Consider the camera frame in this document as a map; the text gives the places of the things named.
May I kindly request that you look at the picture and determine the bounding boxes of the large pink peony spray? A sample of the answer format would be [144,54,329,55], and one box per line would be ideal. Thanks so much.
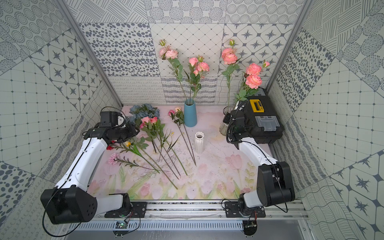
[221,39,239,107]

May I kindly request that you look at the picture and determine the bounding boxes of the pink rose single stem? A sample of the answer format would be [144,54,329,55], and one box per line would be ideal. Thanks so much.
[185,57,199,102]

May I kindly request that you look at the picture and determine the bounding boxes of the pink carnation spray stem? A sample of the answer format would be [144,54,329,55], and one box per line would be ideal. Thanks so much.
[159,39,187,99]

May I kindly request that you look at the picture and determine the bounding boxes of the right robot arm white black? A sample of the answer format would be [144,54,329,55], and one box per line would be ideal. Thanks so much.
[226,100,296,216]

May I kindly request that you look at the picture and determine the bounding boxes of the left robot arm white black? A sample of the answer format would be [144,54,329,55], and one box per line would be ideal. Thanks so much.
[41,111,138,225]

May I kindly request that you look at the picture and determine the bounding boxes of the clear glass vase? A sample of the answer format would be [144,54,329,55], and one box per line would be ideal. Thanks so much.
[219,106,234,136]

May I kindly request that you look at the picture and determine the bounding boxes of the small white ribbed vase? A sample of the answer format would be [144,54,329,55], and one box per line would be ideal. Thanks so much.
[195,132,205,154]

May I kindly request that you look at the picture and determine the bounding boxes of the tall blue ceramic vase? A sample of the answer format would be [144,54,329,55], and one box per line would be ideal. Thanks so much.
[184,99,198,128]

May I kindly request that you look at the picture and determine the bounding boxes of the black toolbox yellow label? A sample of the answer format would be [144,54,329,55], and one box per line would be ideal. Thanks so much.
[235,89,284,144]

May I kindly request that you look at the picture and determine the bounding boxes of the blue grey rose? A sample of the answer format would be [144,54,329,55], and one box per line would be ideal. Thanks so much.
[129,104,160,124]

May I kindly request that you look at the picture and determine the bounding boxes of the pink flower bunch on table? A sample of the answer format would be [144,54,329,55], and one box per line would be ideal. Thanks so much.
[138,117,187,180]

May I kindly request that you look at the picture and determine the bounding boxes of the peach rosebud stem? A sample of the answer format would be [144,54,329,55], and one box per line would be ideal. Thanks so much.
[174,106,197,166]

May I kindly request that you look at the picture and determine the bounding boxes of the magenta rosebud stem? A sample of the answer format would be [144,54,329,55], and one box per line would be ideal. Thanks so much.
[167,109,194,164]

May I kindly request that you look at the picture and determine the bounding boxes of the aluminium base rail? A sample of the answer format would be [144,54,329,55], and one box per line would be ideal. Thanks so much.
[77,198,310,221]

